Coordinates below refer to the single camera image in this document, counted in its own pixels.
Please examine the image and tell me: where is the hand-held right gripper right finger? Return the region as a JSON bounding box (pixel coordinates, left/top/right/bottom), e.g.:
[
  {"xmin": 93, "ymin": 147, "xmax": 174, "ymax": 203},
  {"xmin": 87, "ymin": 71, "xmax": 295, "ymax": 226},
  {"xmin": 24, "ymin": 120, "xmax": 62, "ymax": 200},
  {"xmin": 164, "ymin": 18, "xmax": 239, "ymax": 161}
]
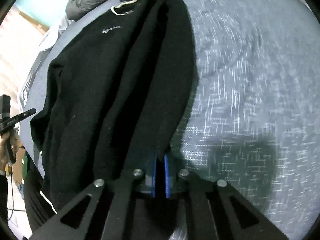
[{"xmin": 164, "ymin": 153, "xmax": 290, "ymax": 240}]

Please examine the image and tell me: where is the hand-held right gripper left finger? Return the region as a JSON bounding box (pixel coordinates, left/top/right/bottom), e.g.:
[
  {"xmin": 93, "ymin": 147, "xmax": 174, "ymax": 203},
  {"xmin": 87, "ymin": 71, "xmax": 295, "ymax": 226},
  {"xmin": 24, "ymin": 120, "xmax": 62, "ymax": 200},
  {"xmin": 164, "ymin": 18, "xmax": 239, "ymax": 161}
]
[{"xmin": 30, "ymin": 152, "xmax": 158, "ymax": 240}]

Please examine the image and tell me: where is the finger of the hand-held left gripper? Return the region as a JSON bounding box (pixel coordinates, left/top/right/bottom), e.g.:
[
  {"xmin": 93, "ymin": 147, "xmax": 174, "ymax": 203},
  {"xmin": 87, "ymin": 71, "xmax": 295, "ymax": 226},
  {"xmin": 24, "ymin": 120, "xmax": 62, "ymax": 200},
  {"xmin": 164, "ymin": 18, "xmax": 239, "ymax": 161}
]
[{"xmin": 14, "ymin": 108, "xmax": 37, "ymax": 124}]

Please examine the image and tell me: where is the black sweater with white trim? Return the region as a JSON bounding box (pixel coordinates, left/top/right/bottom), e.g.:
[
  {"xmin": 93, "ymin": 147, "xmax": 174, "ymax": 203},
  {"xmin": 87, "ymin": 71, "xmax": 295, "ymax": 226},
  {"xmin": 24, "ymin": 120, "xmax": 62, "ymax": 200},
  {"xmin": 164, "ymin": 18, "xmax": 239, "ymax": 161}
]
[{"xmin": 30, "ymin": 0, "xmax": 199, "ymax": 210}]

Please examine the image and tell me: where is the person's left hand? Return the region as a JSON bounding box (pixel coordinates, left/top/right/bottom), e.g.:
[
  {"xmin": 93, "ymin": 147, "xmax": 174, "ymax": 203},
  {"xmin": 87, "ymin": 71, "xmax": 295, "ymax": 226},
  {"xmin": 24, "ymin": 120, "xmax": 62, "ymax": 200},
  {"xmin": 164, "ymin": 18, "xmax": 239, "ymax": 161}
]
[{"xmin": 0, "ymin": 129, "xmax": 22, "ymax": 174}]

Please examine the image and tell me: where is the green object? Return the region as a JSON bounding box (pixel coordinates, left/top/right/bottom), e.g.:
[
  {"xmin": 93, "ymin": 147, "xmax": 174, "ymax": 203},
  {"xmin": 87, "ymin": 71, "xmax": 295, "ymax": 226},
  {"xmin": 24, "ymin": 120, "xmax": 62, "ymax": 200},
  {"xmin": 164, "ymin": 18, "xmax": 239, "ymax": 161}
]
[{"xmin": 21, "ymin": 152, "xmax": 31, "ymax": 180}]

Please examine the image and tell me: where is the cardboard box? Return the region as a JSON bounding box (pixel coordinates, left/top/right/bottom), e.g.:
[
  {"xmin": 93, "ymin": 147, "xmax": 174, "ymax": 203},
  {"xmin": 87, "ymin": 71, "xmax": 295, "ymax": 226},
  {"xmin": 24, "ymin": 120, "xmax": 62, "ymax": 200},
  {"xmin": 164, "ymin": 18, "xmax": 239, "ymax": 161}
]
[{"xmin": 11, "ymin": 145, "xmax": 28, "ymax": 183}]

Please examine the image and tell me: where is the brown board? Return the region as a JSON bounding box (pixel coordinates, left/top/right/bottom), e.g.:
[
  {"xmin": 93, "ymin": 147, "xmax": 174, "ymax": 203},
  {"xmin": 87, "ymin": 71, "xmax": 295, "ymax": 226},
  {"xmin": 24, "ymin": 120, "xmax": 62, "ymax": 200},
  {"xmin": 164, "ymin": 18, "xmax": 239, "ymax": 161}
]
[{"xmin": 19, "ymin": 9, "xmax": 52, "ymax": 34}]

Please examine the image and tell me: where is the dark grey rolled duvet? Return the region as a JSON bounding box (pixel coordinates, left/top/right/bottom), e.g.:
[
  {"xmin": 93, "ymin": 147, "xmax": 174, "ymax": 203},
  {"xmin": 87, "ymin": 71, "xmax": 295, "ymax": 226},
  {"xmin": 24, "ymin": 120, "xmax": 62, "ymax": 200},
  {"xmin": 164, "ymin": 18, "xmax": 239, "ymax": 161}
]
[{"xmin": 65, "ymin": 0, "xmax": 118, "ymax": 20}]

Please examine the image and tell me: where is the blue patterned bedsheet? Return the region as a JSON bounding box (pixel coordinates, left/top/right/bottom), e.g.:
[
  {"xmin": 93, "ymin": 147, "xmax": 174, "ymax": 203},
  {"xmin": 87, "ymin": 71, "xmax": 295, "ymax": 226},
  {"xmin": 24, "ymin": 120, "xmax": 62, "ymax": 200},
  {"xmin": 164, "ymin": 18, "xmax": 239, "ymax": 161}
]
[{"xmin": 19, "ymin": 0, "xmax": 320, "ymax": 240}]

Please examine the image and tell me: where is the thin black cable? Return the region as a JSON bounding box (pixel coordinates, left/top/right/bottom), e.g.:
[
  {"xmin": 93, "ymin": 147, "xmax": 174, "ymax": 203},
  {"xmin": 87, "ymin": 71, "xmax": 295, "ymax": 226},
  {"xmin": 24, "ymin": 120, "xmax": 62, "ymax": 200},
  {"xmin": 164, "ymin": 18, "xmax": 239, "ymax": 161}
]
[{"xmin": 6, "ymin": 165, "xmax": 28, "ymax": 222}]

